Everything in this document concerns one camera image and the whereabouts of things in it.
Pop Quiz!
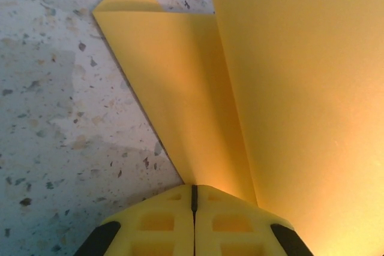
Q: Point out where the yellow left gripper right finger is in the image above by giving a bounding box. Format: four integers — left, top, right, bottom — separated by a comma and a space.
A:
194, 183, 314, 256

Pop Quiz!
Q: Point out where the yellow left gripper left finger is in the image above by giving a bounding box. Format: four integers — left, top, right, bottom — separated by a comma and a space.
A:
74, 183, 195, 256

